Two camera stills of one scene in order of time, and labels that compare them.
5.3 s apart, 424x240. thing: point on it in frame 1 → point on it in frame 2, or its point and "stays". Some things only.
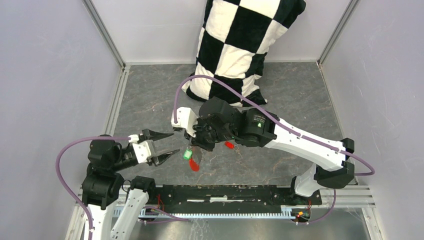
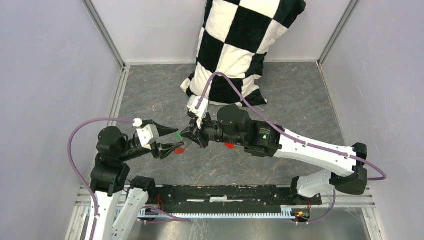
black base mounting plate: [229, 198] stays
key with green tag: [187, 154] → [178, 136]
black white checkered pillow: [235, 35] stays
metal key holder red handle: [193, 165] → [179, 150]
